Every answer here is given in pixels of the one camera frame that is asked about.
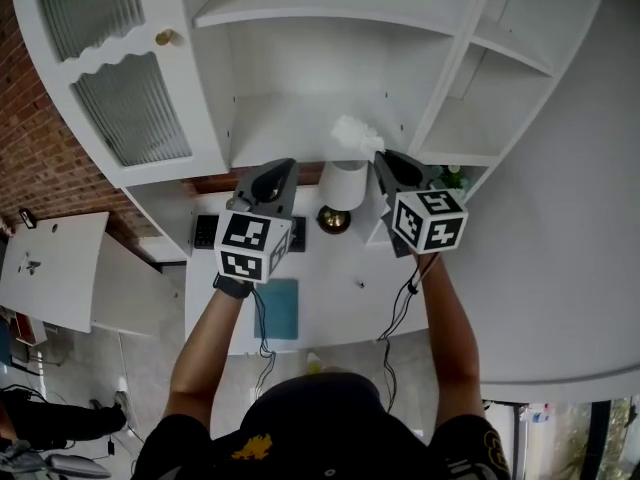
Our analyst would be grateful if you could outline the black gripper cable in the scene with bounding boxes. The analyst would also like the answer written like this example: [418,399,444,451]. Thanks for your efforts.
[248,286,278,400]
[376,253,441,415]

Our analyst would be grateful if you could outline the white side table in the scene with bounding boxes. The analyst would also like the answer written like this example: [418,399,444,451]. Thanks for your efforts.
[0,211,111,334]

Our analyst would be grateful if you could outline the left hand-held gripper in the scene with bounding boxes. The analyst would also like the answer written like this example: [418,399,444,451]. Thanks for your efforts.
[214,157,302,286]

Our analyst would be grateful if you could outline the black keyboard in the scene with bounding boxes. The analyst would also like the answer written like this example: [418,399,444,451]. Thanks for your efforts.
[193,213,308,254]

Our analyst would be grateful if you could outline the potted plant with white flowers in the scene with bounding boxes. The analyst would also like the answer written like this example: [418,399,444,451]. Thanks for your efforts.
[428,164,472,203]

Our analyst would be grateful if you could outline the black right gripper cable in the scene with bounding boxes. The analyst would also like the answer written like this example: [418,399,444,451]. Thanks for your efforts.
[376,253,441,415]

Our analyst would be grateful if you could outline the white shelf cabinet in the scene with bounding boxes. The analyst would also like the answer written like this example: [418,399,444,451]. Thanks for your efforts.
[9,0,609,260]

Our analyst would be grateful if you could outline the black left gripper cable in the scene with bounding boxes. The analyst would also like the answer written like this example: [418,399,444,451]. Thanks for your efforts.
[248,286,278,400]

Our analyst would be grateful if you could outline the white shade brass table lamp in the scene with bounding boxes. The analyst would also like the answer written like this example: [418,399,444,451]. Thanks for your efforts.
[316,159,370,236]

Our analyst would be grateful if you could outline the person's left forearm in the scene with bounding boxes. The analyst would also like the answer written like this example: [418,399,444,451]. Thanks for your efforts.
[163,287,256,422]

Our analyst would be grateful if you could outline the person's right forearm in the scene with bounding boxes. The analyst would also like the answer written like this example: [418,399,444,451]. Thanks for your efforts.
[418,251,487,432]

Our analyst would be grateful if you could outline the teal notebook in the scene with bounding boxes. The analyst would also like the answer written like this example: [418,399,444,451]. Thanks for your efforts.
[253,277,300,341]

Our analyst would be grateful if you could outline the white spray bottles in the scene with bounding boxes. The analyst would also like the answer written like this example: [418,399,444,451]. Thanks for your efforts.
[518,401,553,425]

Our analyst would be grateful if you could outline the white pack of tissues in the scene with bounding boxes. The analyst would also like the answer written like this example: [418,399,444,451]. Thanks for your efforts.
[330,113,387,156]

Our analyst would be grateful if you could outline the person's black printed shirt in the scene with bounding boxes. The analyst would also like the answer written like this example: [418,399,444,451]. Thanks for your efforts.
[131,371,512,480]

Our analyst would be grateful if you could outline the black wrist strap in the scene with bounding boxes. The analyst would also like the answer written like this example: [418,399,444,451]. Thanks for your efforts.
[212,272,255,300]

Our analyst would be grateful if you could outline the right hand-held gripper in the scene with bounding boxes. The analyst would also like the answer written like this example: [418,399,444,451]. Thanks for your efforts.
[373,148,470,260]

